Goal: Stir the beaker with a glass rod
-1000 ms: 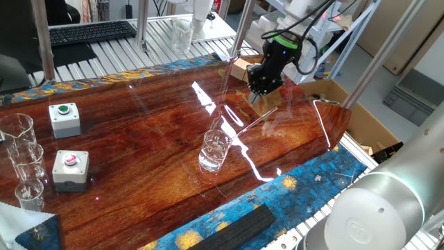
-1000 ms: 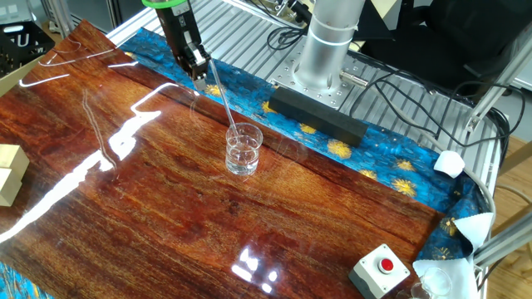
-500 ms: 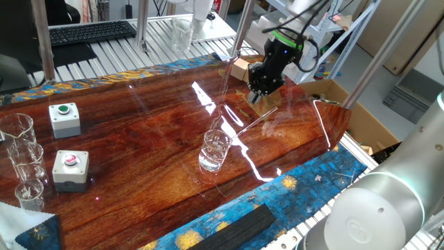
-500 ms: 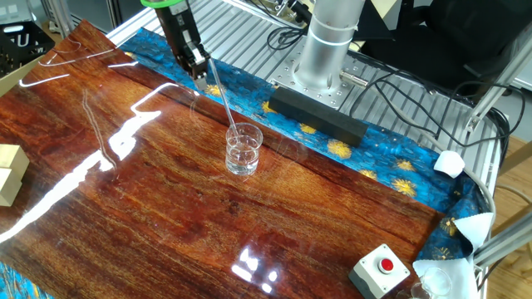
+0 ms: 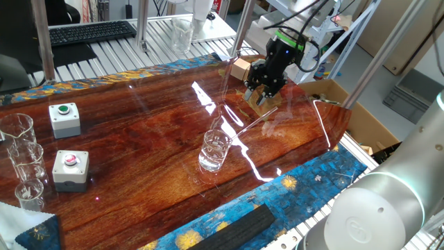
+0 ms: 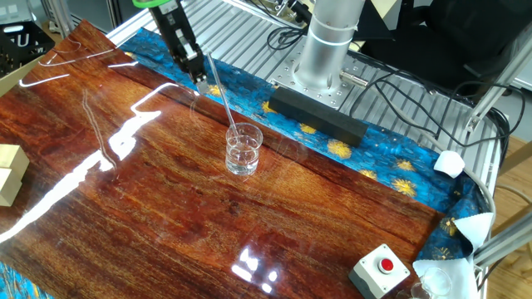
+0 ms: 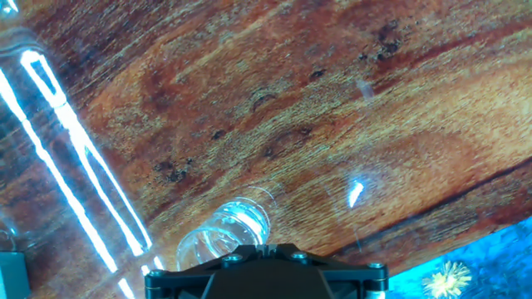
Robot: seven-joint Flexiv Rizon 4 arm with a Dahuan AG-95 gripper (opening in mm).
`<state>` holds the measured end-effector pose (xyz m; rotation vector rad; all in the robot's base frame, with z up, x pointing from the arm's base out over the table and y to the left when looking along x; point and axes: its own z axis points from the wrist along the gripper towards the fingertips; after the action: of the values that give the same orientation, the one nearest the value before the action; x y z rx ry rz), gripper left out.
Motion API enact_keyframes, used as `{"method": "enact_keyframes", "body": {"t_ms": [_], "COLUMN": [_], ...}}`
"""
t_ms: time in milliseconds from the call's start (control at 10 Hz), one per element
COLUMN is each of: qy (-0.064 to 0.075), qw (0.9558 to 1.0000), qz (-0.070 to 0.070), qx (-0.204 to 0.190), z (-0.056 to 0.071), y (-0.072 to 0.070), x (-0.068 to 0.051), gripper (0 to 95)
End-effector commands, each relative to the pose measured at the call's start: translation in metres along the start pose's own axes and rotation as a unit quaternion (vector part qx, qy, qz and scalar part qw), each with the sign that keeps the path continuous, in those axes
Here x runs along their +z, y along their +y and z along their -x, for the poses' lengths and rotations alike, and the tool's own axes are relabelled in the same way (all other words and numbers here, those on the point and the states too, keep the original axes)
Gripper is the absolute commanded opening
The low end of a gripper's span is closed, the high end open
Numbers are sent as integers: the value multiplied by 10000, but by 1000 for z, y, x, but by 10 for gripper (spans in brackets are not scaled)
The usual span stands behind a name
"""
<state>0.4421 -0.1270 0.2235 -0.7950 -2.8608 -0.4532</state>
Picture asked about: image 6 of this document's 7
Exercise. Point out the black foam block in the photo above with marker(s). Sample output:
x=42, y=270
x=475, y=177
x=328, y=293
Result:
x=316, y=114

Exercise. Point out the clear glass stirring rod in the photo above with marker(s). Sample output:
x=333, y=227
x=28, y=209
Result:
x=222, y=93

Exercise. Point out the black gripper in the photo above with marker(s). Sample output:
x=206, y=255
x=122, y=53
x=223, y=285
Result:
x=172, y=25

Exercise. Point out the light wooden cube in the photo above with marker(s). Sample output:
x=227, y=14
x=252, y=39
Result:
x=14, y=158
x=8, y=189

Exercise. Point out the blue starry night cloth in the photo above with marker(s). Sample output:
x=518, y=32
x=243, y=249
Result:
x=374, y=153

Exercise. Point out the glass beaker with water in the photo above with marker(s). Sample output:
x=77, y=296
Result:
x=243, y=155

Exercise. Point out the medium empty glass beaker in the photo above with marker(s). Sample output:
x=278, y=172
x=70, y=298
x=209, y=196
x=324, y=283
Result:
x=405, y=294

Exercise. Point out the slanted aluminium frame strut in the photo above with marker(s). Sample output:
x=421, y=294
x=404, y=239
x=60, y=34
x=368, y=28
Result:
x=498, y=79
x=507, y=238

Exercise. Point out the aluminium frame post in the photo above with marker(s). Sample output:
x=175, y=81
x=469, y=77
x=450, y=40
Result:
x=62, y=18

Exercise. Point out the black printed box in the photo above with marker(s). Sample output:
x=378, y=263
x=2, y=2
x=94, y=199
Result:
x=25, y=45

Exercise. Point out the black office chair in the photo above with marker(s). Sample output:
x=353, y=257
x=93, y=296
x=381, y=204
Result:
x=449, y=37

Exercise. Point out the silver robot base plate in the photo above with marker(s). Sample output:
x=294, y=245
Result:
x=287, y=79

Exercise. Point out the glossy wood print mat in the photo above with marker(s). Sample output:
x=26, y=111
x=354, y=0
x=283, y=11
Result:
x=166, y=207

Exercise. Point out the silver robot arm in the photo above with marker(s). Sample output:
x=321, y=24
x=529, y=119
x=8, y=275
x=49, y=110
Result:
x=326, y=50

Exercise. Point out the red push button box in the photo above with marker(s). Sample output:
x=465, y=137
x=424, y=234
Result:
x=370, y=274

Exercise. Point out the small empty glass beaker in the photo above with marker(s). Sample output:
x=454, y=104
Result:
x=436, y=284

